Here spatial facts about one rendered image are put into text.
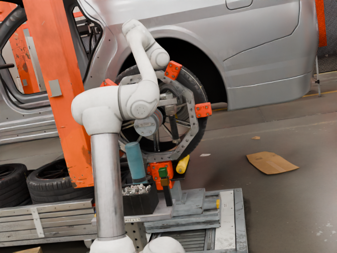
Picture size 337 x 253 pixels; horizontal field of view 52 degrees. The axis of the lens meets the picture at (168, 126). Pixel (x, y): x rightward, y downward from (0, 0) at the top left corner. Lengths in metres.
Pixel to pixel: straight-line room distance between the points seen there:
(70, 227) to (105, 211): 1.22
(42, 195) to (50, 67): 0.95
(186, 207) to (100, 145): 1.16
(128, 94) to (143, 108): 0.08
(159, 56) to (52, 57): 0.65
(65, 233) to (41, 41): 1.25
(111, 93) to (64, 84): 0.82
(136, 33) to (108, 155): 0.68
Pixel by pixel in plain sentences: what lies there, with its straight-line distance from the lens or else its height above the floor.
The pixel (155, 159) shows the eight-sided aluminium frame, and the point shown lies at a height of 0.59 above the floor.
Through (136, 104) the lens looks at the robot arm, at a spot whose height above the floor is 1.07.
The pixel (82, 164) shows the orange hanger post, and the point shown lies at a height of 0.67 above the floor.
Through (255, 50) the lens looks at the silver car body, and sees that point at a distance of 2.36.
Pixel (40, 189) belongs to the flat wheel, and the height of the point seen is 0.46.
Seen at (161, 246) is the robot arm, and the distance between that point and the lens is 1.23.
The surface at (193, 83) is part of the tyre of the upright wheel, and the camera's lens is 2.07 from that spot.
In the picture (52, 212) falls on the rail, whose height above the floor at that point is 0.33.
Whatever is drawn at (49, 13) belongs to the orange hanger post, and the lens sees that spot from 2.07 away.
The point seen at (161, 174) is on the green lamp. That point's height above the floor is 0.63.
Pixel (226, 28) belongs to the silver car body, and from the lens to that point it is 2.35.
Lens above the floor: 1.24
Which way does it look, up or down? 13 degrees down
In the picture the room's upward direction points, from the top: 11 degrees counter-clockwise
